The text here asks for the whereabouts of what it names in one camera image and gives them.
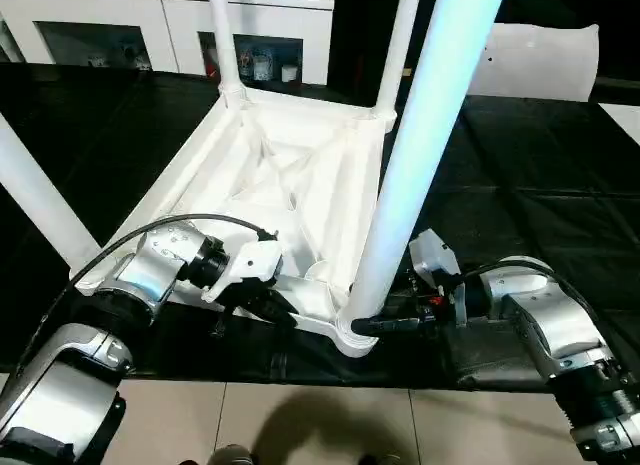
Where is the dark brown rounded object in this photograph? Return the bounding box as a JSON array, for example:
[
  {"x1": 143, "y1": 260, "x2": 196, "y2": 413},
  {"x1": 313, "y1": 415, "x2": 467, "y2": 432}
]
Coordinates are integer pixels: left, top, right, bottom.
[
  {"x1": 209, "y1": 444, "x2": 259, "y2": 465},
  {"x1": 357, "y1": 452, "x2": 406, "y2": 465}
]

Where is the white cabinet with glass doors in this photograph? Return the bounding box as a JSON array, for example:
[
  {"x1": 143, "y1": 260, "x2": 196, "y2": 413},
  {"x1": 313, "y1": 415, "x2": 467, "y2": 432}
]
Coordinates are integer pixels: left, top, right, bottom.
[{"x1": 0, "y1": 0, "x2": 335, "y2": 86}]

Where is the black work mat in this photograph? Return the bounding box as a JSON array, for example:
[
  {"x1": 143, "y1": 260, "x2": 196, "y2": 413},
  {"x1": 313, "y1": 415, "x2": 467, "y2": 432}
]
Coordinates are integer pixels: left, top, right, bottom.
[{"x1": 0, "y1": 62, "x2": 640, "y2": 391}]

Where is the white plastic table top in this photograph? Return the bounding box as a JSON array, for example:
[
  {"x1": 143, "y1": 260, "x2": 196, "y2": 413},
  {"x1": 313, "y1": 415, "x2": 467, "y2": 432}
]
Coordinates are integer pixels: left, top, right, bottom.
[{"x1": 67, "y1": 82, "x2": 399, "y2": 359}]

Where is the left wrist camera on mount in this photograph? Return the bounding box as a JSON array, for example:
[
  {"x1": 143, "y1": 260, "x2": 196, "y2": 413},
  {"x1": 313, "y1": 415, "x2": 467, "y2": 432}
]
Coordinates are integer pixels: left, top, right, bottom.
[{"x1": 200, "y1": 239, "x2": 284, "y2": 304}]

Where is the white flat board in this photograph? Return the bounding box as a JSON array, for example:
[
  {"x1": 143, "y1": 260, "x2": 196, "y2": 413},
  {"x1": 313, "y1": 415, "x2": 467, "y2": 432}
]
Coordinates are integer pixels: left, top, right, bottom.
[{"x1": 597, "y1": 102, "x2": 640, "y2": 149}]

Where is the black cabinet with gold label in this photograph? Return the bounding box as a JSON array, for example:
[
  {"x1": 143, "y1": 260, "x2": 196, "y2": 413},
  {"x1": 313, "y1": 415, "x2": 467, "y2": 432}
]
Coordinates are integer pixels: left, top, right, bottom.
[{"x1": 327, "y1": 0, "x2": 441, "y2": 101}]

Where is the grey curtain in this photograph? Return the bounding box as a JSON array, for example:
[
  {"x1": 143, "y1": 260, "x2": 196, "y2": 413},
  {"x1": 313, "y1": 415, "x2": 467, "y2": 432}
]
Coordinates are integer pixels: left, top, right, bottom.
[{"x1": 0, "y1": 14, "x2": 24, "y2": 64}]

